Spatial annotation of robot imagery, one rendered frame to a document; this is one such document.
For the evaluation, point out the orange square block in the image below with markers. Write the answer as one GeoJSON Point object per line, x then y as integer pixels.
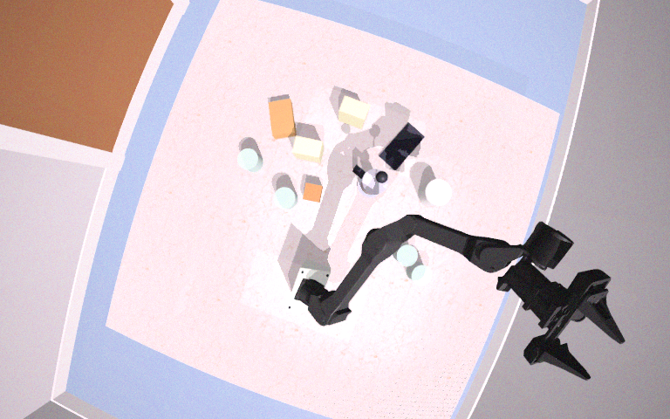
{"type": "Point", "coordinates": [312, 192]}

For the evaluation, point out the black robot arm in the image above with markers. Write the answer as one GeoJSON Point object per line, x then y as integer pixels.
{"type": "Point", "coordinates": [544, 248]}

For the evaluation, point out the orange rectangular block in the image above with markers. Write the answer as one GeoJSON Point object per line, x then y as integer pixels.
{"type": "Point", "coordinates": [282, 119]}

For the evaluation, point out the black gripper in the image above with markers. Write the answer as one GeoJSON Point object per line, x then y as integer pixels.
{"type": "Point", "coordinates": [555, 310]}

